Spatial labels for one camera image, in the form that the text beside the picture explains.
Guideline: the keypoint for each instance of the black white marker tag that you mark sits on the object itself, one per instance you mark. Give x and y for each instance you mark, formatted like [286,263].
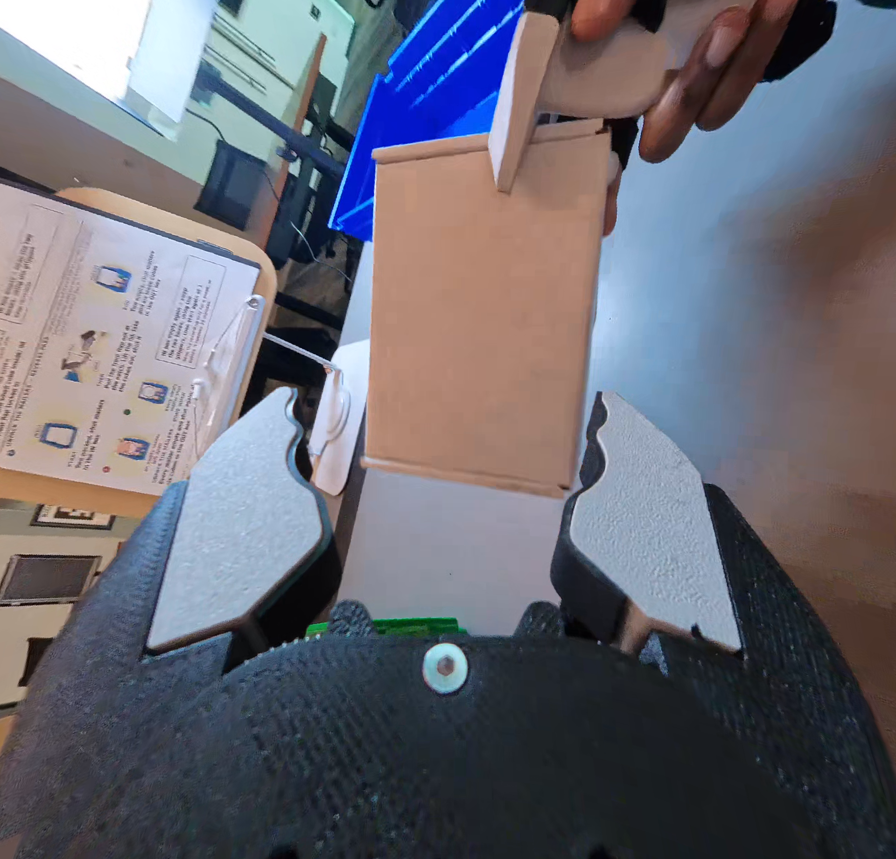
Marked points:
[73,517]

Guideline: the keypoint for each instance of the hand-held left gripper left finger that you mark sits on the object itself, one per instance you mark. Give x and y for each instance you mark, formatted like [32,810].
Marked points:
[238,523]

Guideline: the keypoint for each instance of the wooden board stand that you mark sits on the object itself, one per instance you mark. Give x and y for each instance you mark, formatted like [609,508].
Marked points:
[70,491]

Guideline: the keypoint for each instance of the dark screen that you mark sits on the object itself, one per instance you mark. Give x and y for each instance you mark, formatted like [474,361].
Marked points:
[49,579]

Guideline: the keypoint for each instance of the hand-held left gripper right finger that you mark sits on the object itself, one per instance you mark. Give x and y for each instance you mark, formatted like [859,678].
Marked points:
[651,530]

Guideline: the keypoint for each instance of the person's right hand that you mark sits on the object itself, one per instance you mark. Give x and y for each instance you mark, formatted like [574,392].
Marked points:
[682,113]

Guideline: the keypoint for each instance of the white cardboard box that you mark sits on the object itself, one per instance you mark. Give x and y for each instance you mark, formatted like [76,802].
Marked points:
[483,313]

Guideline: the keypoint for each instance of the blue plastic bin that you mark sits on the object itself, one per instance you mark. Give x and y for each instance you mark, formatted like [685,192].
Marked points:
[434,82]

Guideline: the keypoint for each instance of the white stand base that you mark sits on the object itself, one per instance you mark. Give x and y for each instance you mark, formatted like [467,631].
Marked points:
[339,439]

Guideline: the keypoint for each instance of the wooden desk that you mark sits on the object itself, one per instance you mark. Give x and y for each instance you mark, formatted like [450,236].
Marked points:
[311,82]

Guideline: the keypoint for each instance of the white paper sheet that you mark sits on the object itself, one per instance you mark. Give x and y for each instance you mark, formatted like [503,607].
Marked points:
[175,40]

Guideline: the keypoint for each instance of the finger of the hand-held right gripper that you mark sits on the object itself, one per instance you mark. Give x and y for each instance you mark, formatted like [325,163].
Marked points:
[521,89]

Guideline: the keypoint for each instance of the white cabinet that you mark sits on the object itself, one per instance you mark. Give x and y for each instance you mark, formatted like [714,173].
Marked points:
[280,40]

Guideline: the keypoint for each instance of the white thin rod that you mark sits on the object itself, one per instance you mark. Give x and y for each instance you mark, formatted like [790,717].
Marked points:
[294,347]

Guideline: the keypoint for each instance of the clear plastic pouch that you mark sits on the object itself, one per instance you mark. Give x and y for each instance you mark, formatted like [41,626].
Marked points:
[231,355]

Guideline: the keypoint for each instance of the instruction sheet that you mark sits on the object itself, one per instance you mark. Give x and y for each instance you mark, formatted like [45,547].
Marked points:
[105,313]

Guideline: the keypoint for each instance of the green plastic bin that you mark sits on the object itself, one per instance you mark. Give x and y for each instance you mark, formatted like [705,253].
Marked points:
[406,626]

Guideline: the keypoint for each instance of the black computer case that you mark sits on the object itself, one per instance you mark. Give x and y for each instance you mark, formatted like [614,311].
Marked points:
[231,183]

